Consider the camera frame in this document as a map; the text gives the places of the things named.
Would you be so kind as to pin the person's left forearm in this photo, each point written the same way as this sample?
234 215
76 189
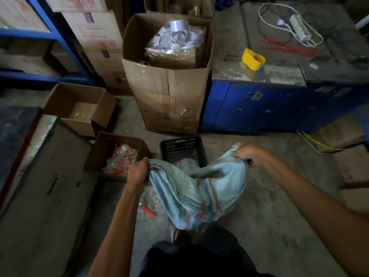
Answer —
118 227

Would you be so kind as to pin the red lighter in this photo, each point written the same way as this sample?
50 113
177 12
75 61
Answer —
148 210

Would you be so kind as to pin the light blue striped woven sack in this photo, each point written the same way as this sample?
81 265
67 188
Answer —
199 190

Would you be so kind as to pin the person's left fingers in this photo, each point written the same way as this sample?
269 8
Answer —
145 165

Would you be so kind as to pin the blue metal workbench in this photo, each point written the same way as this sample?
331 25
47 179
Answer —
285 77

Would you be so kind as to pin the small cardboard box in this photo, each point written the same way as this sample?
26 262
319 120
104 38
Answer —
98 152

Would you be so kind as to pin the person's right fingers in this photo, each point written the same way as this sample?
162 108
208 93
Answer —
240 154

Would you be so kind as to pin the person's right hand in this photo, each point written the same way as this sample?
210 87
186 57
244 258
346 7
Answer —
248 151

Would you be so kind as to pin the flat cardboard sheet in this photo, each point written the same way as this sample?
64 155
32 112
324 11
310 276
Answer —
43 199

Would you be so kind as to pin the flattened cardboard boxes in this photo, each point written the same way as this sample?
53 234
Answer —
346 158

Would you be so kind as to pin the black plastic crate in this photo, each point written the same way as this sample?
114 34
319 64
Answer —
181 148

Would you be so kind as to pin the stack of printed cardboard boxes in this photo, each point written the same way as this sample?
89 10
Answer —
95 37

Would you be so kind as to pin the person's left hand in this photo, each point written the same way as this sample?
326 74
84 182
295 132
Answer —
137 172

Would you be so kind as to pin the blue metal shelf rack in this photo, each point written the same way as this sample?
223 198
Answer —
49 48

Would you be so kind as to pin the person's dark shorts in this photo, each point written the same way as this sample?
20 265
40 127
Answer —
199 256

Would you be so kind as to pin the bag of red white pieces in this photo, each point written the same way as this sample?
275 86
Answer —
121 160

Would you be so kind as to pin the person's sandal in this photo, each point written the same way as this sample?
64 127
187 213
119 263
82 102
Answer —
176 232

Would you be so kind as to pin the large tall cardboard box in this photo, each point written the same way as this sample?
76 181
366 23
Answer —
170 95

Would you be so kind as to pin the empty open cardboard box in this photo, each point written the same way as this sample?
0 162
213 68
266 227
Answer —
80 108

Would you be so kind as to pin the person's right forearm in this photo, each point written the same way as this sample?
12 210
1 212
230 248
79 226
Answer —
314 204

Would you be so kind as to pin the plastic bag of white fittings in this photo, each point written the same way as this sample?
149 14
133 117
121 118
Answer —
175 36

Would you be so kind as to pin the yellow tape dispenser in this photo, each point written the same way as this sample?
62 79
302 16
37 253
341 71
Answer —
252 59

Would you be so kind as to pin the white power strip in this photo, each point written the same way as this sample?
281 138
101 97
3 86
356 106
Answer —
299 27

